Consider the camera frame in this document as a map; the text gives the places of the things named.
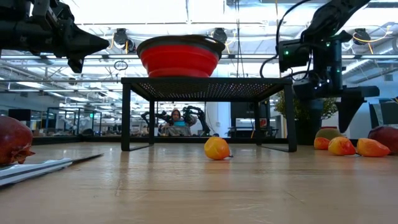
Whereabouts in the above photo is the red collapsible bowl grey rim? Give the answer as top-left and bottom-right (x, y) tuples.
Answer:
(136, 34), (226, 78)

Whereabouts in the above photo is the green potted plant black pot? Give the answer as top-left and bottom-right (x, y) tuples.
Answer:
(274, 90), (340, 146)

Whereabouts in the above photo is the yellow cable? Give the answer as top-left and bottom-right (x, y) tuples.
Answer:
(274, 0), (283, 78)

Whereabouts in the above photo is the knife with teal white handle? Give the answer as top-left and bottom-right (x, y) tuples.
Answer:
(0, 152), (105, 187)

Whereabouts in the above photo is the small hanging cable loop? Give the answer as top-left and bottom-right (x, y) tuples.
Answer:
(113, 60), (129, 72)

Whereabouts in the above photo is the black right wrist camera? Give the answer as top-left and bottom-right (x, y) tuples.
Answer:
(277, 39), (311, 73)

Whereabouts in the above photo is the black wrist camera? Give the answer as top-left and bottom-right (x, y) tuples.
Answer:
(277, 39), (311, 73)
(49, 0), (75, 27)

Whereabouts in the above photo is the green mango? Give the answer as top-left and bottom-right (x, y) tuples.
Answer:
(315, 127), (343, 141)

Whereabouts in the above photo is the black hanging cable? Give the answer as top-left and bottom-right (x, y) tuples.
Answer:
(235, 0), (245, 78)

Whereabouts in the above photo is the dark red pomegranate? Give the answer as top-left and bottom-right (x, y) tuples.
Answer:
(368, 125), (398, 156)
(0, 115), (35, 166)

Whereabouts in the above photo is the person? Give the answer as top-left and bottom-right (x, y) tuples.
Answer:
(164, 108), (193, 137)

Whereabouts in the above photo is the yellow orange toy pear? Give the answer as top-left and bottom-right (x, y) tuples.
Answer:
(203, 136), (234, 161)

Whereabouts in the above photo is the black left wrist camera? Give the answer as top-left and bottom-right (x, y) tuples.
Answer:
(49, 0), (75, 27)

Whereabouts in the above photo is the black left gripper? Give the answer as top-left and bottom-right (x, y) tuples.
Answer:
(15, 0), (110, 75)

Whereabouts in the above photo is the red yellow toy pear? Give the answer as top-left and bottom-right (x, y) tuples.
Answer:
(328, 136), (357, 156)

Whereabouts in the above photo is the black mesh metal rack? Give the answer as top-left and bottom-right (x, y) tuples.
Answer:
(120, 77), (298, 153)

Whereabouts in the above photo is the dark panel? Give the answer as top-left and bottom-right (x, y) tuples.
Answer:
(369, 101), (398, 126)

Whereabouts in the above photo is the black ceiling cord reel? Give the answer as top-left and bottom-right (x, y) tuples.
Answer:
(352, 27), (372, 46)
(113, 27), (137, 54)
(212, 27), (229, 44)

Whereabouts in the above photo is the small black monitor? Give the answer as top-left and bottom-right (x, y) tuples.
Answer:
(8, 108), (32, 121)

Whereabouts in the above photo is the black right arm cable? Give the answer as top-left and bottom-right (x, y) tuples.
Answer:
(259, 0), (313, 78)

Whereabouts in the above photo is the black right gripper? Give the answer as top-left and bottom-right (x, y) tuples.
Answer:
(293, 37), (381, 134)

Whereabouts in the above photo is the orange pointed toy pear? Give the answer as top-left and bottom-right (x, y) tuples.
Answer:
(356, 138), (391, 158)

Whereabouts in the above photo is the small orange red fruit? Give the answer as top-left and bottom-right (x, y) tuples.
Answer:
(313, 136), (331, 151)

